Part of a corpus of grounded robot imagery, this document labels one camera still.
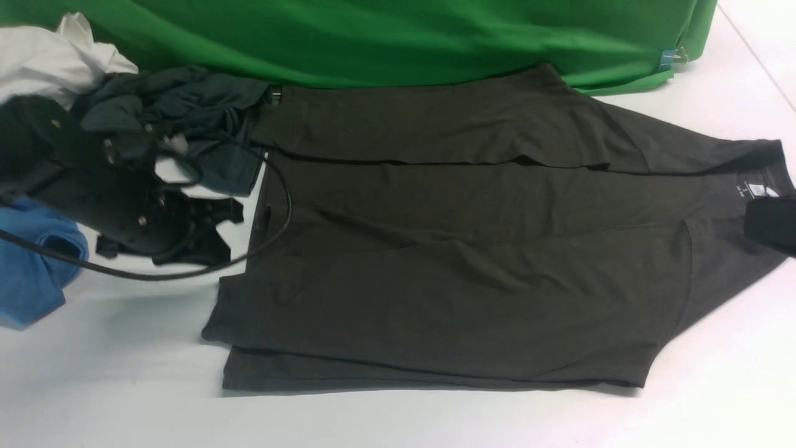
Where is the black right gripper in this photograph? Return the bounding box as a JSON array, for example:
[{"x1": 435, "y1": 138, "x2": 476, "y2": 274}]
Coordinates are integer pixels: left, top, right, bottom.
[{"x1": 744, "y1": 195, "x2": 795, "y2": 257}]

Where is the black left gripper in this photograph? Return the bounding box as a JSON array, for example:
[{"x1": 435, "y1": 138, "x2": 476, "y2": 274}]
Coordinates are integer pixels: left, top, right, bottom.
[{"x1": 37, "y1": 156, "x2": 244, "y2": 267}]

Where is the dark gray long-sleeve shirt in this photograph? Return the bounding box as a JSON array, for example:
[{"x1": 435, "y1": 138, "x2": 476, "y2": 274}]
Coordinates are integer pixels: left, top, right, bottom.
[{"x1": 202, "y1": 63, "x2": 794, "y2": 392}]

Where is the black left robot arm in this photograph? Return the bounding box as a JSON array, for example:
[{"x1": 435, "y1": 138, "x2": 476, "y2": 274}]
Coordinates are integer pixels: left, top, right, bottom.
[{"x1": 1, "y1": 96, "x2": 243, "y2": 267}]

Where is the dark teal crumpled shirt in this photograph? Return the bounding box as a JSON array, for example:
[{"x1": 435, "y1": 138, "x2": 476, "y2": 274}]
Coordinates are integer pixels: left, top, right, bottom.
[{"x1": 71, "y1": 66, "x2": 270, "y2": 197}]

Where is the blue shirt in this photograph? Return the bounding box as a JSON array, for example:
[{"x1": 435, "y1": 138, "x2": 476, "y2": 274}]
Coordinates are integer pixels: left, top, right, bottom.
[{"x1": 1, "y1": 198, "x2": 89, "y2": 329}]

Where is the white crumpled shirt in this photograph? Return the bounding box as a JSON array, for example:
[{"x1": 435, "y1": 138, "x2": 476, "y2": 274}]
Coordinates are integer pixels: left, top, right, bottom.
[{"x1": 1, "y1": 12, "x2": 139, "y2": 110}]

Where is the blue binder clip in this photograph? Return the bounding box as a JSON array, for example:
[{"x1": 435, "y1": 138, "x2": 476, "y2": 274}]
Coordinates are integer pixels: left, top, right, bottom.
[{"x1": 659, "y1": 47, "x2": 689, "y2": 72}]

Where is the green backdrop cloth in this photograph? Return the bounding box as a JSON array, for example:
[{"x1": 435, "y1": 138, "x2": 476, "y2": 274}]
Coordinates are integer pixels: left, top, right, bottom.
[{"x1": 1, "y1": 1, "x2": 717, "y2": 95}]

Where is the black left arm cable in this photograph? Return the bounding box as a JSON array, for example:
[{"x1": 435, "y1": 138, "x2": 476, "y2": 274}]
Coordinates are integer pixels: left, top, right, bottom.
[{"x1": 0, "y1": 128, "x2": 293, "y2": 282}]

